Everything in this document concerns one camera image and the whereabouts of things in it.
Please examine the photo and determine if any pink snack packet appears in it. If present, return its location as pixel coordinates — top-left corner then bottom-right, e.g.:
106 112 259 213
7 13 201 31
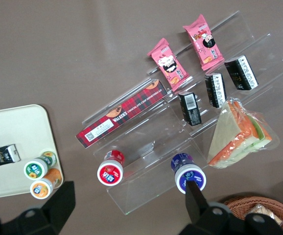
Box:
182 14 225 71
147 38 190 93

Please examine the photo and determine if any red tartan shortbread box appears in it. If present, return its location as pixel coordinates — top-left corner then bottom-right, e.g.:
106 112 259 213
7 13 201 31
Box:
75 79 168 149

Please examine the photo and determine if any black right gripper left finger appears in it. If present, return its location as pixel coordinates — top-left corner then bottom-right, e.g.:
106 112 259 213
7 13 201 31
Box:
0 181 76 235

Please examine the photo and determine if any small black carton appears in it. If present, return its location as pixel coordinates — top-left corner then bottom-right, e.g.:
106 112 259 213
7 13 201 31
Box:
224 55 259 91
204 72 227 109
178 91 202 127

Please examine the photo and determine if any flat black snack packet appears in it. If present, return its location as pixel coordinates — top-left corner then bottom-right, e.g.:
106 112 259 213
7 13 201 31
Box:
0 143 22 168

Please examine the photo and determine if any green yogurt cup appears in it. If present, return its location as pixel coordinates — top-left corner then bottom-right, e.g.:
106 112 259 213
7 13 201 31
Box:
24 151 57 181

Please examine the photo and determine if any orange yogurt cup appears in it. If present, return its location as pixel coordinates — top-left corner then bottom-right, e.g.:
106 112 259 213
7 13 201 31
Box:
29 168 62 199

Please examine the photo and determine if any triangle sandwich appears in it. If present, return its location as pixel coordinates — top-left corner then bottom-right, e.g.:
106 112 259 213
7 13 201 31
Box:
207 97 281 169

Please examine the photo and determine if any red yogurt cup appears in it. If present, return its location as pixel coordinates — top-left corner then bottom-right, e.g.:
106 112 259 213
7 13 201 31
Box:
97 150 125 187

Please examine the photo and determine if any brown wicker snack basket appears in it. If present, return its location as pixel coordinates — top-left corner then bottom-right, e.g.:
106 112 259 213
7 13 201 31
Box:
223 195 283 235

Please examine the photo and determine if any clear bag of crackers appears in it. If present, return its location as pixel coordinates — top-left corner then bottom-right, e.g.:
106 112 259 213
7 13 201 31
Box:
245 204 283 226

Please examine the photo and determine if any beige plastic tray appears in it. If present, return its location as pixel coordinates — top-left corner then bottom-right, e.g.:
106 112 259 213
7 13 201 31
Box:
0 104 64 200

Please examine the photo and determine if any blue yogurt cup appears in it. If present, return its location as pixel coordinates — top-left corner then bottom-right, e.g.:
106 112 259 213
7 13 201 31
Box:
170 153 207 195

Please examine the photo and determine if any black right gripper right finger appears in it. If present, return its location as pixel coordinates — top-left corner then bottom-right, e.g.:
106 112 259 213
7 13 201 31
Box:
178 181 283 235

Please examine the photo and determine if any clear acrylic tiered stand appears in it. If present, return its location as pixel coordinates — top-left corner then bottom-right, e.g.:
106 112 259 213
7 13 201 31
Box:
81 9 283 216

